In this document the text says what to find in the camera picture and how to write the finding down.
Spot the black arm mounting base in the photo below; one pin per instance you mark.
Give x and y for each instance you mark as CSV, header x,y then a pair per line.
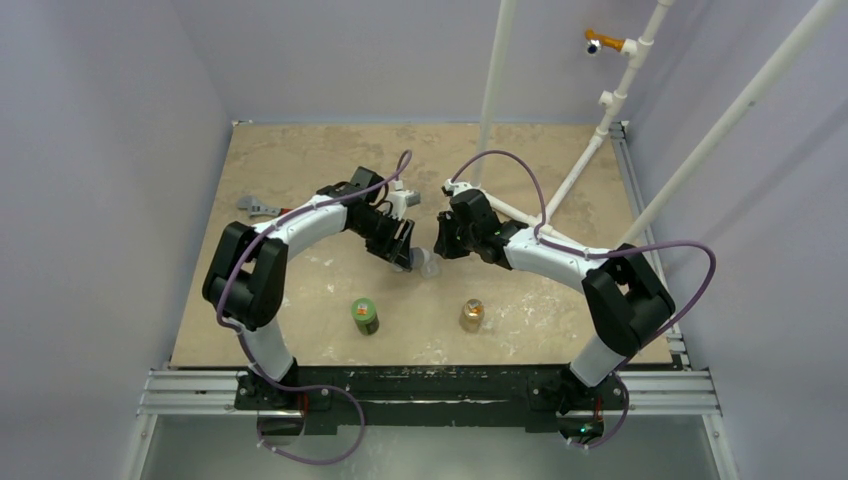
x,y
536,398

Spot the clear plastic pill organizer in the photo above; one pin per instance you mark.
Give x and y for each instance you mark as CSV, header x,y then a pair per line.
x,y
430,269

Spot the red handled adjustable wrench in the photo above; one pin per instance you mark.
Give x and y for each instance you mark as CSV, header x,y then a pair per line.
x,y
257,210

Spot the amber pill bottle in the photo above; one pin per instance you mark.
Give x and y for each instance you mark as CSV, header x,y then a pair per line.
x,y
472,315

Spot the green pill bottle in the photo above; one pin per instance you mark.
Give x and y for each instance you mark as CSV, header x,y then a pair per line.
x,y
365,315

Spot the white capped dark pill bottle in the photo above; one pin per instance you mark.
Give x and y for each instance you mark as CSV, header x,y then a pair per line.
x,y
419,259

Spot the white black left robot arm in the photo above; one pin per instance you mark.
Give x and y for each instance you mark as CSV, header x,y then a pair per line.
x,y
246,278

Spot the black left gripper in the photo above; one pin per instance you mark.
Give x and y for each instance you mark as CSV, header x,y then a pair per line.
x,y
394,251

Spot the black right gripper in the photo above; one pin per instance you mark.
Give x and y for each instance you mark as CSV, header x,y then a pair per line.
x,y
447,234

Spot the aluminium extrusion frame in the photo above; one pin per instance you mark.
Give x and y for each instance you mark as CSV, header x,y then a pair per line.
x,y
359,277

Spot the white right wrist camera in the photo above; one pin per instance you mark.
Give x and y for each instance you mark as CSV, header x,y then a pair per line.
x,y
451,188

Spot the white PVC pipe frame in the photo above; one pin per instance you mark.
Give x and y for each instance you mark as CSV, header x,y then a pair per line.
x,y
776,181

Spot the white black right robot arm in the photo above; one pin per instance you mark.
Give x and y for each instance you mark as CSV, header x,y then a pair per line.
x,y
626,299

